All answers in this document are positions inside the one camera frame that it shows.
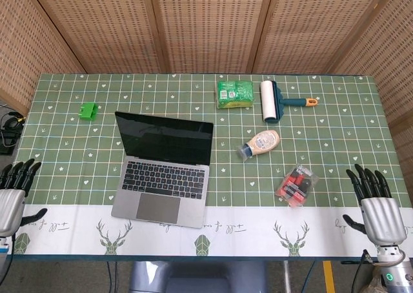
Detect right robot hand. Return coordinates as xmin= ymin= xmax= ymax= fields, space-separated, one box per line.
xmin=342 ymin=163 xmax=408 ymax=246

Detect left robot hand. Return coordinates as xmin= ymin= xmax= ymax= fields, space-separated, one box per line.
xmin=0 ymin=158 xmax=48 ymax=237

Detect silver laptop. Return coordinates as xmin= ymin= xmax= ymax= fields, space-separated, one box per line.
xmin=110 ymin=111 xmax=215 ymax=229

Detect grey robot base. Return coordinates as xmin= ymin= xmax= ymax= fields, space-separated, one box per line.
xmin=128 ymin=260 xmax=268 ymax=293

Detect red black packaged tool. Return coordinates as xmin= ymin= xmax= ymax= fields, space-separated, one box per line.
xmin=275 ymin=163 xmax=319 ymax=207

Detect green plastic block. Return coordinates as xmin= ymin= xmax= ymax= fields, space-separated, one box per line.
xmin=79 ymin=102 xmax=100 ymax=123

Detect beige sauce squeeze bottle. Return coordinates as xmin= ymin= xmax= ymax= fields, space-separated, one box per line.
xmin=237 ymin=129 xmax=281 ymax=161

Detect teal lint roller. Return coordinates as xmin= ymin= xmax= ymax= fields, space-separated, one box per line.
xmin=260 ymin=79 xmax=319 ymax=124

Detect green grid tablecloth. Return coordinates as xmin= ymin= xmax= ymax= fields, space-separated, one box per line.
xmin=12 ymin=73 xmax=413 ymax=258

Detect green sponge pack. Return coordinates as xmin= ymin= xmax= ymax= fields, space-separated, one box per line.
xmin=216 ymin=79 xmax=254 ymax=110

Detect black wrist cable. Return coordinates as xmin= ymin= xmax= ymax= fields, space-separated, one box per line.
xmin=350 ymin=249 xmax=375 ymax=293

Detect black cables on floor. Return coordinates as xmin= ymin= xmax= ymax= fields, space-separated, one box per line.
xmin=0 ymin=104 xmax=27 ymax=155

